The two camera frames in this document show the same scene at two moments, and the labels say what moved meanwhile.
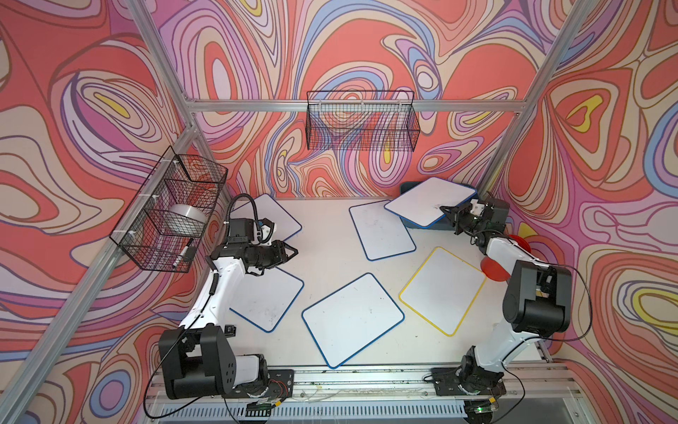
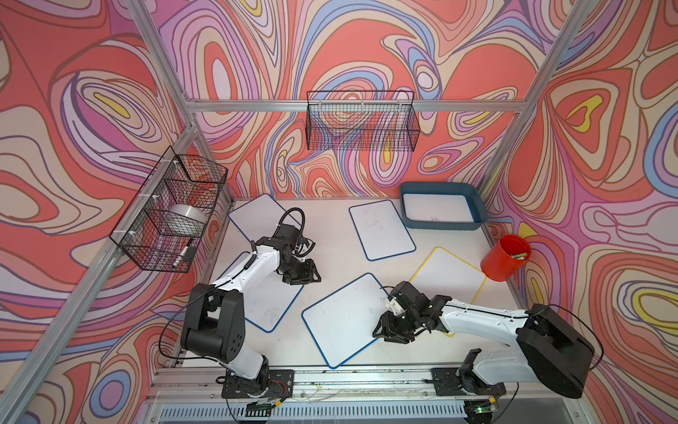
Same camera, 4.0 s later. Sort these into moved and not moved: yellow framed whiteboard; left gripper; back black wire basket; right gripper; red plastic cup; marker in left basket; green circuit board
Moved: left gripper; right gripper
Not moved: marker in left basket; green circuit board; back black wire basket; yellow framed whiteboard; red plastic cup
